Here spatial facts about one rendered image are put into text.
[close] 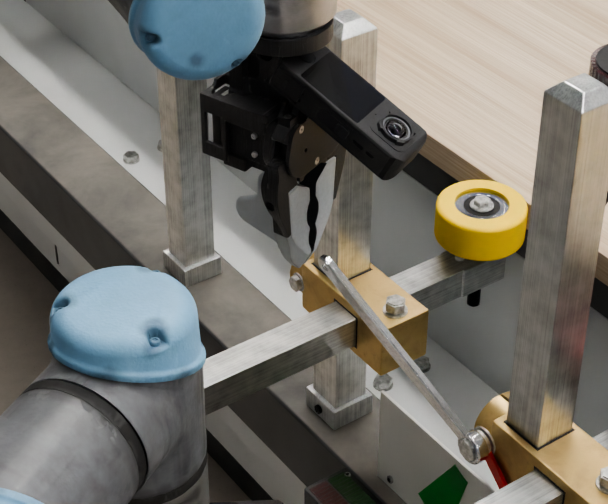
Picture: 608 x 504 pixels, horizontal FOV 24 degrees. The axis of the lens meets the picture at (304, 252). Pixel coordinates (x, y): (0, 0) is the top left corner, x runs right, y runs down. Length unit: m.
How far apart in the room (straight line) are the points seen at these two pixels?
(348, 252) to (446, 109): 0.25
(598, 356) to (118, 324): 0.73
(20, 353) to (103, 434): 1.86
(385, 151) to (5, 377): 1.58
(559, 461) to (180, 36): 0.46
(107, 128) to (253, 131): 0.89
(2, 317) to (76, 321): 1.92
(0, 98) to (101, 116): 0.16
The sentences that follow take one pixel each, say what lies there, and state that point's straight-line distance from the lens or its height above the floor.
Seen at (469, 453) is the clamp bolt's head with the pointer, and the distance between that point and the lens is 1.12.
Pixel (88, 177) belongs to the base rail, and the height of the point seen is 0.70.
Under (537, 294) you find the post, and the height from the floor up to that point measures 1.00.
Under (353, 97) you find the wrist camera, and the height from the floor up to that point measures 1.11.
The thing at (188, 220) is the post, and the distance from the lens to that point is 1.47.
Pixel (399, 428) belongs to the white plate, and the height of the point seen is 0.78.
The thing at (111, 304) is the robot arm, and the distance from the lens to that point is 0.72.
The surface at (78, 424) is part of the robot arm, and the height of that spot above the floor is 1.16.
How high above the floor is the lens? 1.63
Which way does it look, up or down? 37 degrees down
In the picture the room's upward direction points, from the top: straight up
